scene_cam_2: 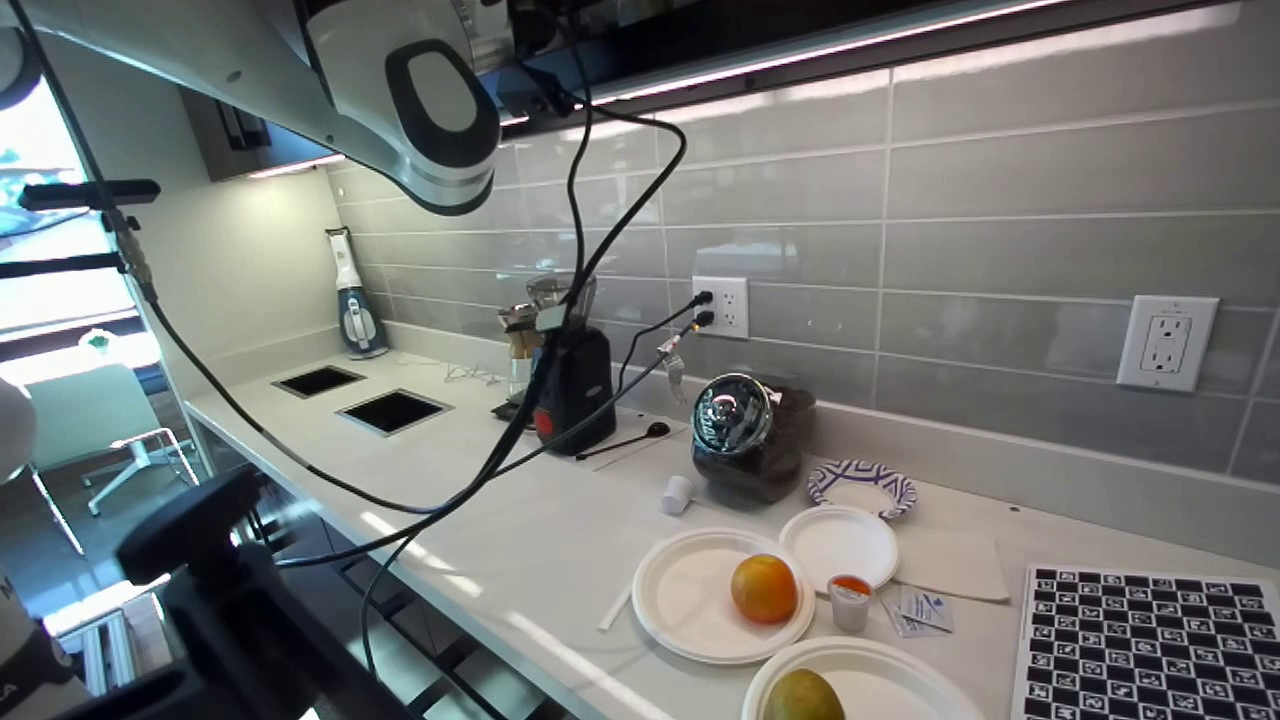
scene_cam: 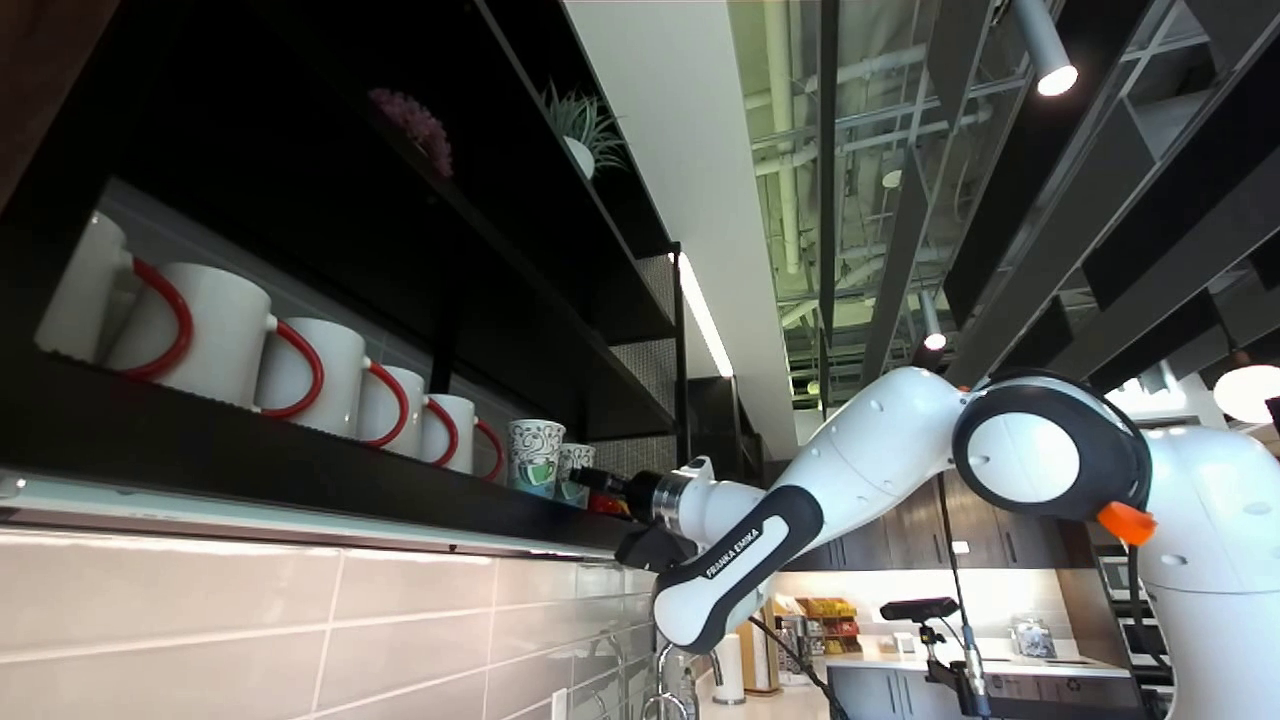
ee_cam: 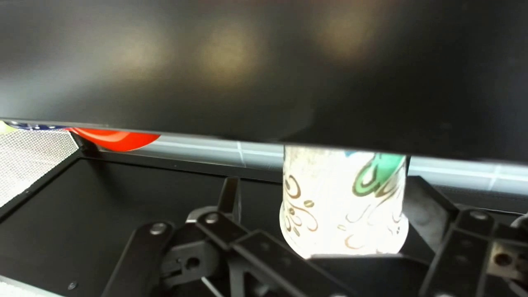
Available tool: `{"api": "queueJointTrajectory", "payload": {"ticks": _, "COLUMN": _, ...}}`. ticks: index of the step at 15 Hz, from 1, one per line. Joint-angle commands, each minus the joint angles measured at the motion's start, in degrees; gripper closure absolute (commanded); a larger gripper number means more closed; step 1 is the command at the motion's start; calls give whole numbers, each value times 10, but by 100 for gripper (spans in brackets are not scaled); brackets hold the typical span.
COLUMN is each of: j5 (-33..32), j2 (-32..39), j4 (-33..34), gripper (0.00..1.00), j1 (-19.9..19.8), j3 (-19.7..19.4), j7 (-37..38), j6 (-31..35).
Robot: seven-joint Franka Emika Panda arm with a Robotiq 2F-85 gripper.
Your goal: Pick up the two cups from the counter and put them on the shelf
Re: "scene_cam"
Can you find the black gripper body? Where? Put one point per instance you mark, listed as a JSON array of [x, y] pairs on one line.
[[644, 498]]

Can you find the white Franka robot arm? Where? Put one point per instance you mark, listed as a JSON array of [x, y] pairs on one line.
[[864, 453]]

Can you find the under-shelf light strip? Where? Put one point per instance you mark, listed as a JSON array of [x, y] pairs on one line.
[[267, 522]]

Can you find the black shelf unit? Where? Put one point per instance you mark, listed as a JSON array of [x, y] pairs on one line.
[[334, 121]]

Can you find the chrome faucet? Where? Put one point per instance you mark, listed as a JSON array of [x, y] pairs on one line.
[[663, 682]]

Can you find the white paper towel roll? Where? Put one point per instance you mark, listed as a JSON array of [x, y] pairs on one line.
[[730, 667]]

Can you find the beige canister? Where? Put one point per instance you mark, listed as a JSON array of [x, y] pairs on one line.
[[764, 655]]

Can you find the yellow red packaged snacks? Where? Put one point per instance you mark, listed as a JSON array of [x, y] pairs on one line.
[[827, 621]]

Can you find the small ceiling spotlight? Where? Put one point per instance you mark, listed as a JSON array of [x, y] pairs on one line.
[[935, 328]]

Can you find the green plant white pot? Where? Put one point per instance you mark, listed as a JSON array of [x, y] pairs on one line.
[[587, 133]]

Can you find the purple potted plant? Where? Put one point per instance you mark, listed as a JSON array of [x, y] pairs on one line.
[[409, 131]]

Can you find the bluish glass jar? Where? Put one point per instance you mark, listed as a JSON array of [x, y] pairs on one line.
[[1028, 637]]

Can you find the stainless microwave oven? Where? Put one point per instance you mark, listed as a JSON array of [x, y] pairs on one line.
[[1113, 576]]

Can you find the orange tape flag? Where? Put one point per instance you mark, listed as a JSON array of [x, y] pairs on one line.
[[1130, 527]]

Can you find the white ceramic mug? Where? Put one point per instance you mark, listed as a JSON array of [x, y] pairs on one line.
[[81, 287]]

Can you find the large ceiling spotlight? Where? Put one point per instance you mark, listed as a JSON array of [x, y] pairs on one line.
[[1045, 47]]

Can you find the round white pendant lamp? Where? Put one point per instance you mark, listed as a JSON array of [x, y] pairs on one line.
[[1249, 395]]

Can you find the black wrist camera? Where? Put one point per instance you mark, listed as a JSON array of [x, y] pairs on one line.
[[654, 550]]

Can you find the black bar camera on tripod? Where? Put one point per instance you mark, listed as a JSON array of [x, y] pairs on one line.
[[921, 608]]

